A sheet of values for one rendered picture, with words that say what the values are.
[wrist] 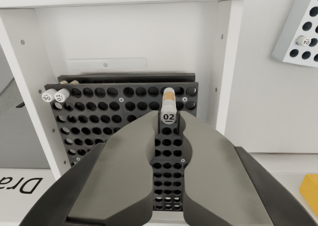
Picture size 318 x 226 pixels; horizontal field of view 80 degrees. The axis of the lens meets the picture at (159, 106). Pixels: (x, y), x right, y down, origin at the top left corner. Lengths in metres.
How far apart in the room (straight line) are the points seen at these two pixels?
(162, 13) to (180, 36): 0.03
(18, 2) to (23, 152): 0.45
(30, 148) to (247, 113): 0.53
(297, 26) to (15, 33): 0.36
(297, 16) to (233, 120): 0.20
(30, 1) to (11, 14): 0.08
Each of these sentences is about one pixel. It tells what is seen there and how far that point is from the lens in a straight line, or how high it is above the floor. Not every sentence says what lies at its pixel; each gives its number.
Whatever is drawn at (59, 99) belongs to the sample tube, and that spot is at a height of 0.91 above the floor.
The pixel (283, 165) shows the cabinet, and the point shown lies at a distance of 0.51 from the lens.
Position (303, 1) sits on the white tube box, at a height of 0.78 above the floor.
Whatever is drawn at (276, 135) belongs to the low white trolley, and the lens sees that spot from 0.47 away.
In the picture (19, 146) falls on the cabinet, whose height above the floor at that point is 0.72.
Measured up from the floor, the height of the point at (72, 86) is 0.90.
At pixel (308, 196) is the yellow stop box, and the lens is 0.45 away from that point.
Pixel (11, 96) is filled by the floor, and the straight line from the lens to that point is 1.60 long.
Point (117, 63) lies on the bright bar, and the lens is 0.27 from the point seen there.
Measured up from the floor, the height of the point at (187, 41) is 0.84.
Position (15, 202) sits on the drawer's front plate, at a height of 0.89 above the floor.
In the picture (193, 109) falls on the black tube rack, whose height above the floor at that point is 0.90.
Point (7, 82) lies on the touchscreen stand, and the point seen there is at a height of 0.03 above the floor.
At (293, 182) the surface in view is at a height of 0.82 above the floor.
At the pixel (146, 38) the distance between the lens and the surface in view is 0.27.
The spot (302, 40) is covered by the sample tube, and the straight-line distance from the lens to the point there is 0.35.
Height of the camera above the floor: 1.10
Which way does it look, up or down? 62 degrees down
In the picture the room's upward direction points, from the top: 173 degrees counter-clockwise
